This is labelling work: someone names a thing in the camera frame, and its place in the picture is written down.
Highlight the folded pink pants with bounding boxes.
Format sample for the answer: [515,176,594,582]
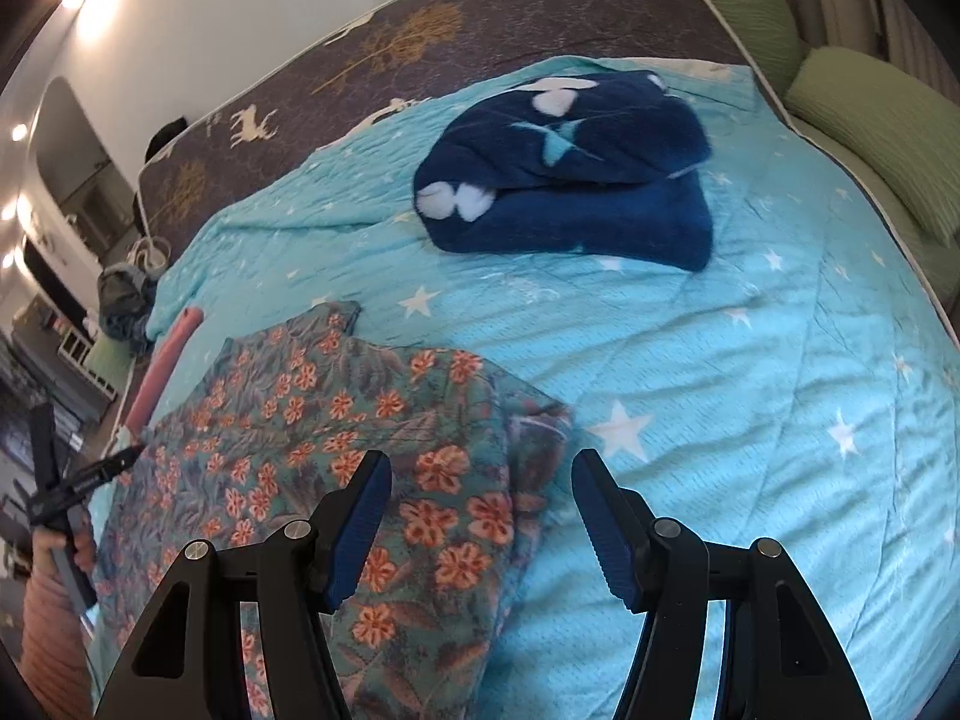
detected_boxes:
[122,307,205,442]

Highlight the black cloth item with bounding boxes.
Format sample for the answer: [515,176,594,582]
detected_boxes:
[144,118,188,162]

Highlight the light blue star quilt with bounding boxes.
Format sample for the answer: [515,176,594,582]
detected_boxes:
[82,54,960,720]

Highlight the navy blue fleece garment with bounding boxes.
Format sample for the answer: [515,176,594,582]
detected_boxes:
[412,69,715,272]

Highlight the beige upholstered headboard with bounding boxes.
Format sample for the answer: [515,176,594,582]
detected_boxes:
[780,0,893,61]

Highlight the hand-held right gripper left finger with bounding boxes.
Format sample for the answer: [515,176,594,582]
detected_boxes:
[94,450,392,720]

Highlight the person's left forearm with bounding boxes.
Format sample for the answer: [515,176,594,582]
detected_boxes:
[19,566,95,702]

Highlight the pale green cushion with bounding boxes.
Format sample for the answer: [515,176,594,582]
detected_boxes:
[795,116,960,301]

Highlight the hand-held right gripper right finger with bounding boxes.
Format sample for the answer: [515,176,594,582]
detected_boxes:
[571,448,871,720]

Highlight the large green pillow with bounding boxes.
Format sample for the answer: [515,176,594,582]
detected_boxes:
[782,45,960,245]

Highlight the floral teal garment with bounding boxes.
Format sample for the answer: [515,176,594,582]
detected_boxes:
[88,300,575,720]

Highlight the person's left hand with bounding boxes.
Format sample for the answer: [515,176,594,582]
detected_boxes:
[34,521,100,578]

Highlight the pile of grey blue clothes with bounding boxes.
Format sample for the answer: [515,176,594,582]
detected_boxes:
[96,262,162,353]

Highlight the white bag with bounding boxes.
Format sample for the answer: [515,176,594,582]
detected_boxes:
[127,236,170,271]

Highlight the dark deer print mattress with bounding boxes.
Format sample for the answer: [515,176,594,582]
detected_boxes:
[135,0,960,331]

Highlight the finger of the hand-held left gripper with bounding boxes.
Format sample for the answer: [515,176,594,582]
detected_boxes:
[28,446,145,524]
[28,400,61,502]

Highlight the beige curtain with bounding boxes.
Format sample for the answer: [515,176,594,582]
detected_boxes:
[870,0,960,91]

